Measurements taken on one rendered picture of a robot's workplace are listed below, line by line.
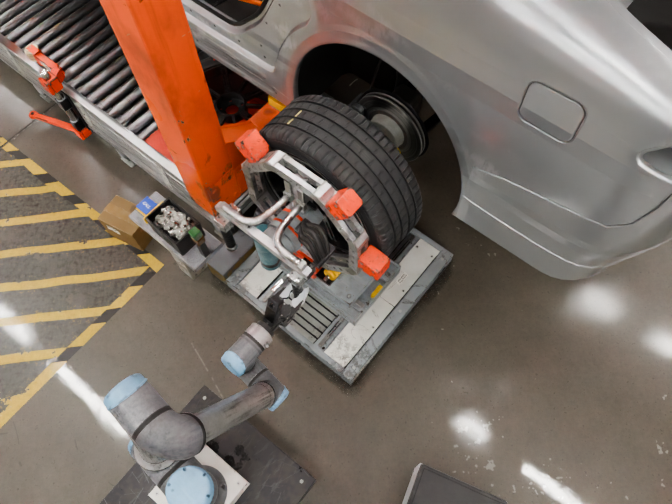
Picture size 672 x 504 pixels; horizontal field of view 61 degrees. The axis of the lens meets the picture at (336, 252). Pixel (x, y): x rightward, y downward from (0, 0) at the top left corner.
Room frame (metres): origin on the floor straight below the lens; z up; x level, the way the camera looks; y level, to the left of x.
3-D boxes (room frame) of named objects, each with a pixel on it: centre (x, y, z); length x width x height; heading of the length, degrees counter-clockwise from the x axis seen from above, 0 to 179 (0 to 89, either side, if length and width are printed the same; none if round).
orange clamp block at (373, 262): (0.85, -0.13, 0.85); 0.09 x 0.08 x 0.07; 49
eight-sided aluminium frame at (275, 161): (1.05, 0.11, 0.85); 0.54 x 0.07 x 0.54; 49
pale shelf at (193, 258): (1.24, 0.71, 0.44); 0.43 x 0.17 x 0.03; 49
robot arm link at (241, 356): (0.55, 0.33, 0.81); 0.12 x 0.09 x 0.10; 139
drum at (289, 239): (1.00, 0.16, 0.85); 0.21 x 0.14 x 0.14; 139
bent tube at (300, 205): (0.89, 0.12, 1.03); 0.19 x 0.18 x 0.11; 139
